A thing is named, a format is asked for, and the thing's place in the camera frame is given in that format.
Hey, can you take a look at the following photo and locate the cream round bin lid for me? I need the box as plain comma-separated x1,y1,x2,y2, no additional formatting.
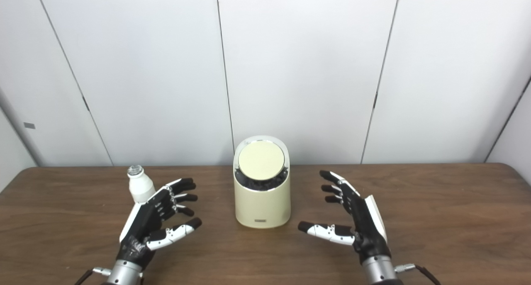
238,140,285,180

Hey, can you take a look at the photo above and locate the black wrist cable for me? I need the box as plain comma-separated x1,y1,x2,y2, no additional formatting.
394,263,441,285
75,267,112,285

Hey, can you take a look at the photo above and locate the cream-colored bin body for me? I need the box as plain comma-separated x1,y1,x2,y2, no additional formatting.
233,135,291,229

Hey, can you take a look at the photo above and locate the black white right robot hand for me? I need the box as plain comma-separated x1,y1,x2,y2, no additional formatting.
298,171,392,265

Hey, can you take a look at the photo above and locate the small white plastic bottle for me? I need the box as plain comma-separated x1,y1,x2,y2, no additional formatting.
127,165,156,204

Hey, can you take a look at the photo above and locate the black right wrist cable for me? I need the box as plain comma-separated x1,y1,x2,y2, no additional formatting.
394,263,441,285

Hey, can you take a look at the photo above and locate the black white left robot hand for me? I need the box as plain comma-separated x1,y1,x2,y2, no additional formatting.
116,178,202,269

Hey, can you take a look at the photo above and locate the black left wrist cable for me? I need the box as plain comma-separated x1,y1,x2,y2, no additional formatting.
75,267,112,285

